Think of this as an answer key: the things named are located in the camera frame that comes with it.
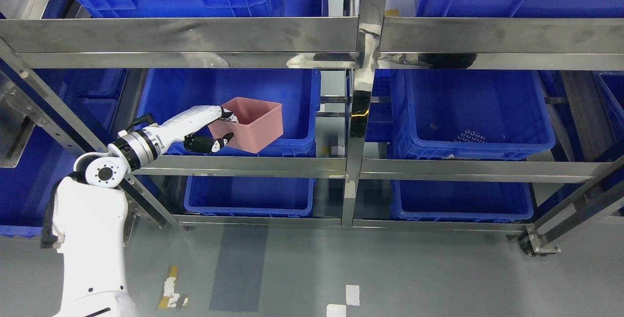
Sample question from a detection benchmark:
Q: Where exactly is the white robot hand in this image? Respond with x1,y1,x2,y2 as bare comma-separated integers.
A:
156,105,239,154

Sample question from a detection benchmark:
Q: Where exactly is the pink plastic storage box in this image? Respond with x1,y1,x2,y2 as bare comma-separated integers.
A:
208,97,283,154

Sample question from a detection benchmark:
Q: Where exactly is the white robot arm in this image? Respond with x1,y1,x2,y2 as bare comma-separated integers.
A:
40,105,238,317

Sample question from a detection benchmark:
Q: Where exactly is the steel storage rack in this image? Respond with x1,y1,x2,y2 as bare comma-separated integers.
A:
1,0,623,256

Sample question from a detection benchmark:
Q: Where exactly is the blue bin middle left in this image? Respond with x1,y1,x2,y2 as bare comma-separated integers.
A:
136,68,321,158

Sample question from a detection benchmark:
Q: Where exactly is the blue bin bottom left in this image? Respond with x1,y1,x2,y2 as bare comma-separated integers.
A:
184,176,316,218

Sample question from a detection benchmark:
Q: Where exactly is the blue bin far left rack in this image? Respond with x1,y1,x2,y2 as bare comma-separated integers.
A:
0,68,128,238

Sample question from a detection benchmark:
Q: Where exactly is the blue bin bottom right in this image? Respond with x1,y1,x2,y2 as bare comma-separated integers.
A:
390,180,533,223

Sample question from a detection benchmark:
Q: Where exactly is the blue bin middle right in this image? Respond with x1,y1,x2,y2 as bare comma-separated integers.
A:
388,69,555,160

